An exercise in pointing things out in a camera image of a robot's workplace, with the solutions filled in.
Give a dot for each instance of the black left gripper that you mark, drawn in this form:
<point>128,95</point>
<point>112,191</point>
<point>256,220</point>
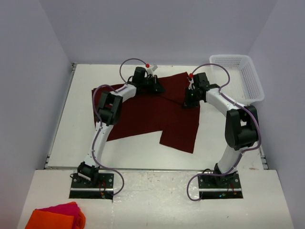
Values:
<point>156,85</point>

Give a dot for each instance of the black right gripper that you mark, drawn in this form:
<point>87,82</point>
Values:
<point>187,103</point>

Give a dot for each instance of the dark red t-shirt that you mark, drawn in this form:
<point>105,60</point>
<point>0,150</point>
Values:
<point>150,111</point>

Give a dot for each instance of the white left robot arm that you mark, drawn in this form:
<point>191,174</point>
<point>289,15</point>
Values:
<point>107,106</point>

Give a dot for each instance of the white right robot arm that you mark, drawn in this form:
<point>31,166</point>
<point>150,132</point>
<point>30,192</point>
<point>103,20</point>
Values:
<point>241,132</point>

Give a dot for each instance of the white plastic basket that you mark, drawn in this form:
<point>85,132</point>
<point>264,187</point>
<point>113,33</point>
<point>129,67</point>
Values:
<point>244,85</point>

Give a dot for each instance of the pink folded t-shirt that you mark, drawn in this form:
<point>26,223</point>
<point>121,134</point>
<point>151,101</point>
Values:
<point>70,209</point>

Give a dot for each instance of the orange folded t-shirt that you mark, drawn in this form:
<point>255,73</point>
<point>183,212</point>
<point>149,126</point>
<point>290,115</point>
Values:
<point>47,220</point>

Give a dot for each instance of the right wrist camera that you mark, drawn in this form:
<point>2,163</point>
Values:
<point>190,80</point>

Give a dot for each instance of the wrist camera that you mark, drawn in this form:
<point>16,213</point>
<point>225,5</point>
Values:
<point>190,80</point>
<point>151,68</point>

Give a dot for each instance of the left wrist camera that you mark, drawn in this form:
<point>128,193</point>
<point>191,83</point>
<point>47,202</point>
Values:
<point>151,68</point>

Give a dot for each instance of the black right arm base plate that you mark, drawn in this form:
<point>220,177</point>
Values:
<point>224,187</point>

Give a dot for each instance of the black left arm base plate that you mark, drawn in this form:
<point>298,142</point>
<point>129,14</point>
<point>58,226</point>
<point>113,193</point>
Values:
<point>81,188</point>

